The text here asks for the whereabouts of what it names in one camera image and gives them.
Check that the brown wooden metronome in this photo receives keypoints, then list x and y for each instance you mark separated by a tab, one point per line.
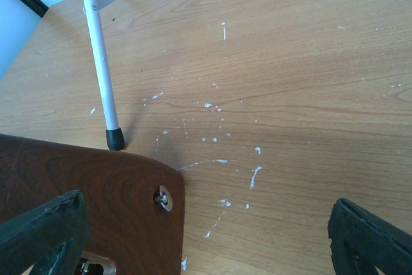
136	204

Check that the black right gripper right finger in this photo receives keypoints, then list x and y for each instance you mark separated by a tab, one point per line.
362	243

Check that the white tripod music stand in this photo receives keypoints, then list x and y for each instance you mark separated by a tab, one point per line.
114	135

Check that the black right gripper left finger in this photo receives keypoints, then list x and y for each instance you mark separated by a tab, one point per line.
48	239

